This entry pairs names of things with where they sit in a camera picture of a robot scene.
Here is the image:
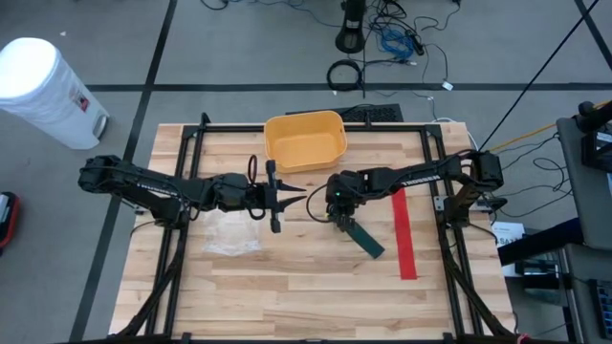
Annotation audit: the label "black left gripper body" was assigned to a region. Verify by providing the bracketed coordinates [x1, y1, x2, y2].
[212, 161, 282, 234]

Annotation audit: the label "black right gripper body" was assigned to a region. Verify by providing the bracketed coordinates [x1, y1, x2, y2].
[325, 170, 372, 219]

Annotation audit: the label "dark green bandage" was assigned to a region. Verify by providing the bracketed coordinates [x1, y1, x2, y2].
[344, 220, 386, 260]

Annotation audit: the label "clear plastic bag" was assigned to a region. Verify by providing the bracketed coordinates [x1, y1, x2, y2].
[200, 209, 263, 257]

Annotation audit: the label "red bandage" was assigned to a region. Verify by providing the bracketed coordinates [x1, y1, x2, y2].
[390, 188, 418, 281]

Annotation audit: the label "yellow plastic bin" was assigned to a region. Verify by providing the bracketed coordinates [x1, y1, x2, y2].
[263, 110, 349, 174]

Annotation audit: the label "black perforated mat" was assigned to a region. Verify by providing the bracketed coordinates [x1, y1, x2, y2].
[285, 103, 404, 123]

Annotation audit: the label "black stand base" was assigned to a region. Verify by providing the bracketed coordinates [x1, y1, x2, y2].
[335, 0, 367, 54]

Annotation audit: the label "white paper sheet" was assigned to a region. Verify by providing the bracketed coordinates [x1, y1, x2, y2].
[492, 221, 526, 249]

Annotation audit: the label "dark blue padded bar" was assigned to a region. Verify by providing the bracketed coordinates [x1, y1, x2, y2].
[496, 217, 585, 267]

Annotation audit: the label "white pedal trash can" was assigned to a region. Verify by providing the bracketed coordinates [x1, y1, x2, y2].
[0, 36, 110, 151]

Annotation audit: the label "black slanted pole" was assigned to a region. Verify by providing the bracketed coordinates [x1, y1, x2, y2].
[477, 0, 601, 154]

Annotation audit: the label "red and black case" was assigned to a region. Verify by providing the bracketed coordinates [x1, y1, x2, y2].
[0, 191, 22, 257]

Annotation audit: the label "grey side table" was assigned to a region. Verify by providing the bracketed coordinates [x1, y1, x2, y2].
[556, 118, 612, 252]

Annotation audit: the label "black equipment stand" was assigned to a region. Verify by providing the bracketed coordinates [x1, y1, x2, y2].
[576, 100, 612, 173]

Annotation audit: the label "black power strip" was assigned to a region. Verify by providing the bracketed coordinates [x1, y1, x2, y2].
[587, 279, 612, 340]

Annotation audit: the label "black metal table frame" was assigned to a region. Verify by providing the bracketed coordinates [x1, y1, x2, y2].
[117, 112, 515, 341]

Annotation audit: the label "coiled black cable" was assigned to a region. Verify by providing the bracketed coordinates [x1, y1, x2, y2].
[326, 58, 364, 93]

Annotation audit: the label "blue cable bundle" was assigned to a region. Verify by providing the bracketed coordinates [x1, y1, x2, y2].
[380, 28, 415, 62]

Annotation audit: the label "tangled black cables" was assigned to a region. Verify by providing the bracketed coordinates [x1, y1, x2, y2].
[367, 0, 461, 92]

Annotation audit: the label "yellow floor cable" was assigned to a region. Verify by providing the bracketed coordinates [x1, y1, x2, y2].
[487, 99, 612, 153]

